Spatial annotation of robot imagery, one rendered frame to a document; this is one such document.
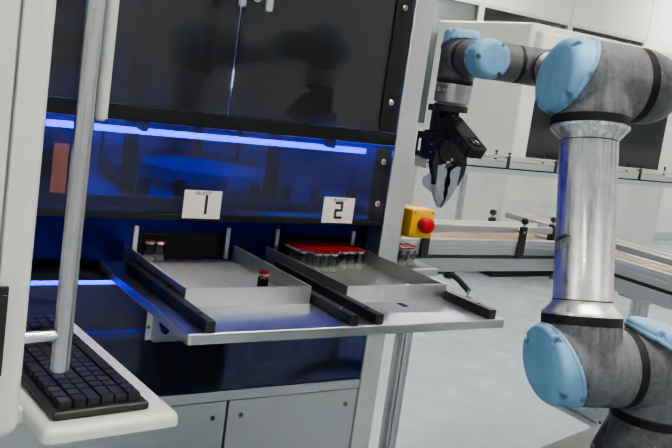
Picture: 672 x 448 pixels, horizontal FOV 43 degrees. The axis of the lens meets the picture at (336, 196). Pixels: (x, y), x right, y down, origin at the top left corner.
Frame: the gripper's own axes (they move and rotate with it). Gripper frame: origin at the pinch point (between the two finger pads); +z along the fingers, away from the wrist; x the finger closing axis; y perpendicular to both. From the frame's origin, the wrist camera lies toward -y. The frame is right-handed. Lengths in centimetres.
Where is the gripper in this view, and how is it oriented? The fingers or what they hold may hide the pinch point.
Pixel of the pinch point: (442, 202)
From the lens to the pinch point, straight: 176.0
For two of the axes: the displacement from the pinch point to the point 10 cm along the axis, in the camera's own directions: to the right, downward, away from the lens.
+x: -8.4, -0.4, -5.5
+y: -5.3, -1.9, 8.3
